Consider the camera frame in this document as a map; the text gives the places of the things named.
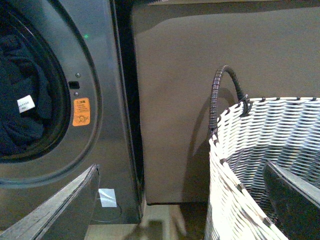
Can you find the dark navy clothes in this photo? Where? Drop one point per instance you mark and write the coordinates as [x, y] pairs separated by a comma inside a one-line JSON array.
[[25, 102]]

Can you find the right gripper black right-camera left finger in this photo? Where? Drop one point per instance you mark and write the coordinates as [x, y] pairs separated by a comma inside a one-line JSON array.
[[66, 215]]

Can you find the orange warning sticker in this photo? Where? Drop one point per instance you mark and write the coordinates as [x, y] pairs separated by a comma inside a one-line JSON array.
[[81, 112]]

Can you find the grey side cabinet panel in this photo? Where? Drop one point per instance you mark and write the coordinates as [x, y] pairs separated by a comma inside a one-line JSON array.
[[273, 46]]

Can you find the white woven laundry basket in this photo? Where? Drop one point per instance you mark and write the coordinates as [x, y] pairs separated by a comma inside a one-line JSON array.
[[282, 130]]

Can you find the dark grey washing machine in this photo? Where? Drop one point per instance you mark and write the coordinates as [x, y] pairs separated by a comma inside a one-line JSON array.
[[76, 43]]

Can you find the white tape sticker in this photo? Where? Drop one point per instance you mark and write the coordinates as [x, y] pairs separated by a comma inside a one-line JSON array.
[[107, 197]]

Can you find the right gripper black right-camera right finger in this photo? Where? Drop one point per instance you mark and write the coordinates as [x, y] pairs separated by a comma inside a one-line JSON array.
[[295, 201]]

